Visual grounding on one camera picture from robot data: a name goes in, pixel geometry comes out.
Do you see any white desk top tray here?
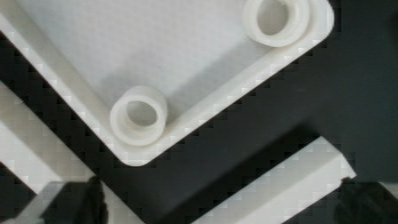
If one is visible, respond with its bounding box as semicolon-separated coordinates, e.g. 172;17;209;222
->
0;0;333;166

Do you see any white front fence rail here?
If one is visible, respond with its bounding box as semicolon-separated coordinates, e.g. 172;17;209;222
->
191;137;356;224

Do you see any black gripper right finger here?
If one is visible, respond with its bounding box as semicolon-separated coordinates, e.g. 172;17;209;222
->
333;179;398;224

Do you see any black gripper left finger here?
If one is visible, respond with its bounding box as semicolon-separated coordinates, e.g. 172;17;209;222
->
40;176;108;224

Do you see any white left fence piece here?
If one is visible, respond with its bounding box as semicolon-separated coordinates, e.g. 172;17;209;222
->
0;82;143;224

